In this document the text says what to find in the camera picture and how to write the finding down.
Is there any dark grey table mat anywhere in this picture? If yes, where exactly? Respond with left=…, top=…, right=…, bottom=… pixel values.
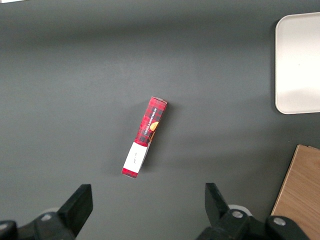
left=0, top=0, right=320, bottom=240

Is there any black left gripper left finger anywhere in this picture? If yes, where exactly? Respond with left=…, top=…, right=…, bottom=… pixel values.
left=0, top=184, right=94, bottom=240

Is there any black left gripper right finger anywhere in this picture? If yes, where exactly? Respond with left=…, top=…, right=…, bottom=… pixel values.
left=196, top=182, right=312, bottom=240

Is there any red tartan shortbread box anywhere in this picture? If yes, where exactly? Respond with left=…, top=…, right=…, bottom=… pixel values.
left=121, top=96, right=168, bottom=181

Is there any beige rectangular tray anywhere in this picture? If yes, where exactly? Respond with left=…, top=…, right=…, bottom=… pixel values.
left=274, top=11, right=320, bottom=115

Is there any oak wooden drawer cabinet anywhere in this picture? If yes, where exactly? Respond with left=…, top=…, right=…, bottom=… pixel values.
left=270, top=144, right=320, bottom=240

